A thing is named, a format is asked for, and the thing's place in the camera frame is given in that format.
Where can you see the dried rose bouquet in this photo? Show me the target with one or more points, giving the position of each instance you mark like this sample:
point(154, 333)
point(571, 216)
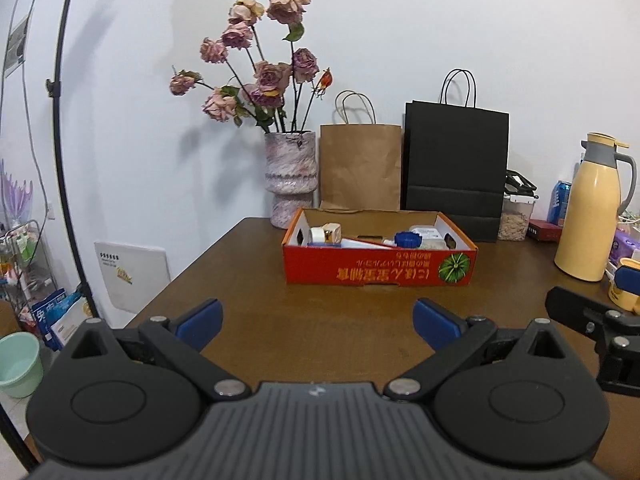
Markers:
point(276, 96)

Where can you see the red cardboard box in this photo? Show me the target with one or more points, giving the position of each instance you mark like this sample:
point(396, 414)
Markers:
point(368, 255)

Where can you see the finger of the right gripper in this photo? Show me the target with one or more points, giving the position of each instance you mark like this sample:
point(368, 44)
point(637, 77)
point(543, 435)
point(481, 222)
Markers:
point(627, 279)

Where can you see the dark red small box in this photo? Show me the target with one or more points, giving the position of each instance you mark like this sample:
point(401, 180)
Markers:
point(543, 231)

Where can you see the blue drink can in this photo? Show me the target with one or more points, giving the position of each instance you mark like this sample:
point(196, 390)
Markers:
point(559, 198)

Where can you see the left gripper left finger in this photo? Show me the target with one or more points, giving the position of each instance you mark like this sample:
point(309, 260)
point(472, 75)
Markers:
point(177, 344)

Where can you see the green plastic bucket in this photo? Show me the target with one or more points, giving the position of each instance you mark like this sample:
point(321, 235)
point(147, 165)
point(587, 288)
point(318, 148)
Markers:
point(21, 367)

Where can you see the black paper bag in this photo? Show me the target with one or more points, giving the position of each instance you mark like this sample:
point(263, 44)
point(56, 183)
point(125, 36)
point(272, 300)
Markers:
point(454, 158)

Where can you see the pink marbled vase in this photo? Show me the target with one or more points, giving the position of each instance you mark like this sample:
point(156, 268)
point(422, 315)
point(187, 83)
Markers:
point(291, 173)

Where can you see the blue white package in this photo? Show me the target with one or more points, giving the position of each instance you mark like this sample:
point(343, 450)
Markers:
point(59, 315)

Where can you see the brown paper bag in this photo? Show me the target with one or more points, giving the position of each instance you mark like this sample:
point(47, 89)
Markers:
point(360, 164)

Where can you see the wire storage rack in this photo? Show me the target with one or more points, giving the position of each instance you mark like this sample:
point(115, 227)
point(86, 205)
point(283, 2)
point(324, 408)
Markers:
point(26, 277)

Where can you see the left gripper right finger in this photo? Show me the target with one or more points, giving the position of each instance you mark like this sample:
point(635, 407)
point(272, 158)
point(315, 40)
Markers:
point(458, 343)

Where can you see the blue scalloped lid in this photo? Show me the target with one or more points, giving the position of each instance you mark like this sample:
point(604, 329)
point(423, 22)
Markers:
point(408, 239)

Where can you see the clear food container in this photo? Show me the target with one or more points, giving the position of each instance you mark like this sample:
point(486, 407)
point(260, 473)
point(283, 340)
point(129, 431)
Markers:
point(516, 212)

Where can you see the white power adapter plug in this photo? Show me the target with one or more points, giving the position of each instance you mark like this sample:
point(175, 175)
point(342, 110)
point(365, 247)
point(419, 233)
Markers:
point(330, 234)

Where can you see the yellow thermos jug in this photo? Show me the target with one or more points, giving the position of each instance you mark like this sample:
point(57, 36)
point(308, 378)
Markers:
point(602, 190)

